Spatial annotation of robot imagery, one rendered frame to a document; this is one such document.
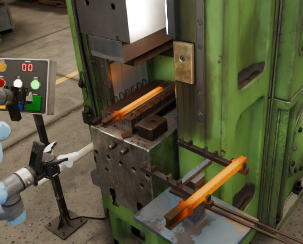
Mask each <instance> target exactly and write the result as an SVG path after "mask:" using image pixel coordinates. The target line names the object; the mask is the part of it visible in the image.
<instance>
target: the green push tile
mask: <svg viewBox="0 0 303 244"><path fill-rule="evenodd" d="M32 99H33V101H34V103H33V104H32V105H31V104H28V105H27V110H31V111H41V101H42V97H41V96H32Z"/></svg>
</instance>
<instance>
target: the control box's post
mask: <svg viewBox="0 0 303 244"><path fill-rule="evenodd" d="M33 118H34V122H35V124H36V128H37V131H38V135H39V138H40V142H42V143H44V145H45V146H44V148H45V147H47V146H48V145H49V141H48V137H47V133H46V129H45V126H44V121H43V117H42V115H39V114H33ZM51 183H52V186H53V190H54V194H55V197H57V198H60V197H61V196H62V191H61V187H60V183H59V180H58V176H56V177H54V178H53V179H51ZM56 201H57V204H58V208H59V212H60V215H61V216H62V217H63V220H64V224H65V225H67V224H66V221H65V216H67V217H68V215H67V211H66V208H65V203H64V198H63V197H62V198H61V199H59V200H58V199H56Z"/></svg>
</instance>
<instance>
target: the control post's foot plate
mask: <svg viewBox="0 0 303 244"><path fill-rule="evenodd" d="M67 210H68V213H69V216H70V218H71V219H72V218H75V217H79V215H77V214H75V213H74V212H72V211H71V210H69V209H67ZM65 221H66V224H67V225H65V224H64V220H63V217H62V216H61V215H59V216H57V217H56V218H54V219H53V220H52V221H50V222H48V224H46V225H45V228H46V229H48V230H49V231H51V232H52V233H53V234H54V235H57V236H58V237H60V238H61V239H63V240H65V239H67V238H68V237H69V236H70V235H72V234H73V233H75V232H76V231H77V230H78V229H79V228H81V227H82V226H83V225H84V224H85V223H87V222H88V221H87V220H86V219H84V218H82V217H81V218H77V219H73V220H70V219H69V218H68V217H67V216H65Z"/></svg>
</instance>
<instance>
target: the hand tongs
mask: <svg viewBox="0 0 303 244"><path fill-rule="evenodd" d="M169 193H172V194H174V195H176V196H178V197H181V198H183V194H182V193H180V192H179V191H178V192H176V191H174V190H173V188H171V189H170V190H169ZM214 206H216V207H218V208H220V209H223V210H225V211H227V212H229V213H232V214H234V215H237V216H239V217H241V218H244V219H246V220H248V221H250V222H253V223H255V224H257V225H260V226H262V227H264V228H267V229H269V230H271V231H274V232H276V233H278V234H281V235H283V236H285V237H288V238H290V239H292V240H294V241H297V242H299V243H301V244H303V240H300V239H298V238H296V237H293V236H291V235H289V234H286V233H284V232H282V231H279V230H277V229H274V228H272V227H270V226H267V225H265V224H263V223H260V222H258V221H256V220H253V219H251V218H249V217H246V216H244V215H242V214H239V213H237V212H235V211H233V210H230V209H228V208H226V207H223V206H221V205H219V204H216V203H214ZM205 208H207V209H209V210H211V211H214V212H216V213H218V214H220V215H223V216H225V217H227V218H229V219H232V220H234V221H236V222H238V223H241V224H243V225H245V226H247V227H250V228H252V229H254V230H257V231H259V232H261V233H263V234H265V235H268V236H270V237H272V238H274V239H277V240H279V241H281V242H283V243H286V244H294V243H291V242H289V241H287V240H285V239H282V238H280V237H278V236H276V235H273V234H271V233H269V232H266V231H264V230H262V229H259V228H257V227H255V226H253V225H250V224H248V223H246V222H244V221H241V220H239V219H237V218H234V217H232V216H230V215H228V214H225V213H223V212H221V211H218V210H216V209H214V208H212V207H211V208H208V207H206V206H205Z"/></svg>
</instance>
